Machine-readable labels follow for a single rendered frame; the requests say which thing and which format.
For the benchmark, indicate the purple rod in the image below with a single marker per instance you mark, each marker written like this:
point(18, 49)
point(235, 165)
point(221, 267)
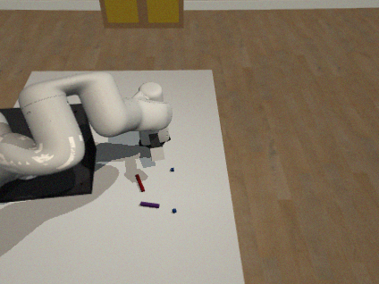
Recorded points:
point(149, 204)

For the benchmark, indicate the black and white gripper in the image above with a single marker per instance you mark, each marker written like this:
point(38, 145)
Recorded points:
point(163, 135)

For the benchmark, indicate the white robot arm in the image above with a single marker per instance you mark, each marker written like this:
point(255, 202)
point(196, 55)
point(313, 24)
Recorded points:
point(59, 143)

